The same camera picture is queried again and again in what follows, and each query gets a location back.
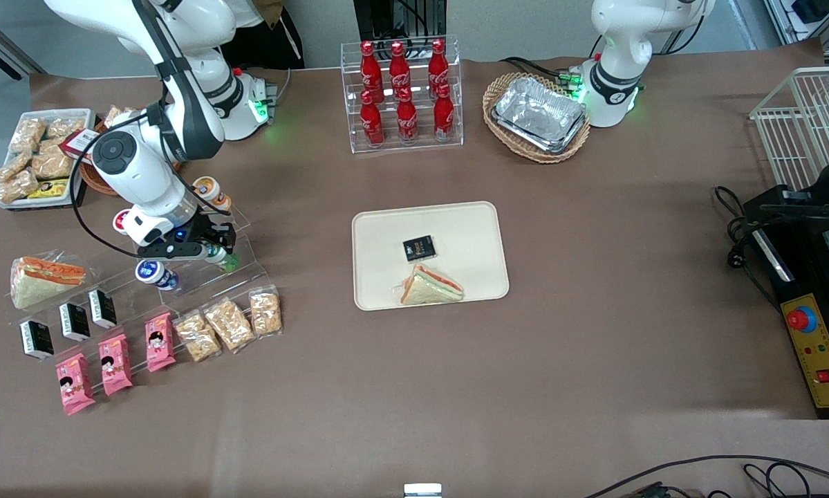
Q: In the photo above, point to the clear acrylic bottle rack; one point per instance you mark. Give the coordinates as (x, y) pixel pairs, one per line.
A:
(421, 146)

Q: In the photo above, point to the yellow snack packet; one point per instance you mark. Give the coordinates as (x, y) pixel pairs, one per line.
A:
(49, 189)

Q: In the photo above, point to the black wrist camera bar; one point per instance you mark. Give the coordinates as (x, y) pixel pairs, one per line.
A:
(172, 251)

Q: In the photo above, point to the clear bag of nut snack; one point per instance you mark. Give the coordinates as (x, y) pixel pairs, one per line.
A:
(265, 311)
(16, 188)
(10, 168)
(229, 325)
(53, 164)
(27, 135)
(198, 337)
(118, 115)
(65, 128)

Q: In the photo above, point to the red emergency stop button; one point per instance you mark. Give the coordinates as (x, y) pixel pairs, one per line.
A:
(800, 319)

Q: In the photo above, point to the triangle sandwich without label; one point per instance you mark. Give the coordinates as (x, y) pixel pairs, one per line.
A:
(429, 287)

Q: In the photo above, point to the black equipment rack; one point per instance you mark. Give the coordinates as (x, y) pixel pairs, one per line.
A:
(379, 17)

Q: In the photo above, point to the orange gum bottle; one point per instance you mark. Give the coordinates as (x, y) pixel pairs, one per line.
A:
(211, 190)

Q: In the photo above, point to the dark metal bar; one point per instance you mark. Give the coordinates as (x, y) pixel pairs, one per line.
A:
(6, 45)

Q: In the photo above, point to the pink snack packet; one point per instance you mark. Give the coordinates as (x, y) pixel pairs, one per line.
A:
(160, 342)
(75, 384)
(115, 364)

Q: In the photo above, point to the wrapped triangle sandwich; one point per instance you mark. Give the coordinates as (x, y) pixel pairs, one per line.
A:
(41, 280)

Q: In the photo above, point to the red gum bottle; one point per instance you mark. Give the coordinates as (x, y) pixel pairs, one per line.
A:
(120, 221)

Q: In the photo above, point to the person in brown jacket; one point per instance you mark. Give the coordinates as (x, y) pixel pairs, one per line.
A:
(269, 48)

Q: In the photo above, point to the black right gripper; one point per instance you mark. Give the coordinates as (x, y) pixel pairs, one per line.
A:
(213, 231)

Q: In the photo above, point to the stacked aluminium foil trays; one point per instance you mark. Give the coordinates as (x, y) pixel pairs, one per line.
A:
(538, 114)

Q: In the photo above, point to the green gum bottle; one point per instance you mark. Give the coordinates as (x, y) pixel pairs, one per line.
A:
(231, 263)

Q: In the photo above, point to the small black snack packet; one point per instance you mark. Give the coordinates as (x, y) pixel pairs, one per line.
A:
(419, 248)

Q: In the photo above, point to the oval light wicker basket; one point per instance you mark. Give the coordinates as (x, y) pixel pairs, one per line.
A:
(538, 155)

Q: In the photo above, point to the brown table cover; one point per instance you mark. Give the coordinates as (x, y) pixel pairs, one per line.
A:
(594, 311)

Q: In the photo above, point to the white rectangular snack tray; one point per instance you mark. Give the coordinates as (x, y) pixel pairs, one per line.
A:
(82, 166)

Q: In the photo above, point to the blue gum bottle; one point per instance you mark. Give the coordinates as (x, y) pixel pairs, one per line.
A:
(153, 272)

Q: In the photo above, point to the clear acrylic step stand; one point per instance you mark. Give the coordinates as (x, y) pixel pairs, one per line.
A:
(248, 273)

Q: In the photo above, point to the red cola bottle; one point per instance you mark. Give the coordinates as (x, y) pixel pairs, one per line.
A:
(399, 66)
(406, 121)
(444, 116)
(371, 124)
(369, 66)
(438, 63)

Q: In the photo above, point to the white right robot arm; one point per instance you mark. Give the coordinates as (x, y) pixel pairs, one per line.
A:
(144, 173)

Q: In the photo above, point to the black yellow control box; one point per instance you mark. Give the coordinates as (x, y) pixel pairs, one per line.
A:
(801, 270)

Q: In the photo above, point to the red cookie box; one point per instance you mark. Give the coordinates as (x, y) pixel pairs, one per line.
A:
(77, 144)

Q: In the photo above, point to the beige plastic tray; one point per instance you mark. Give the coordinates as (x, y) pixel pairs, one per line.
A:
(469, 235)

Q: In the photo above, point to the black overhanging device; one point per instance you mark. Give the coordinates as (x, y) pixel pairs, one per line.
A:
(825, 187)

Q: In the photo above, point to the small black white box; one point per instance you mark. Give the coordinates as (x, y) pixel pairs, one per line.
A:
(102, 308)
(75, 322)
(36, 340)

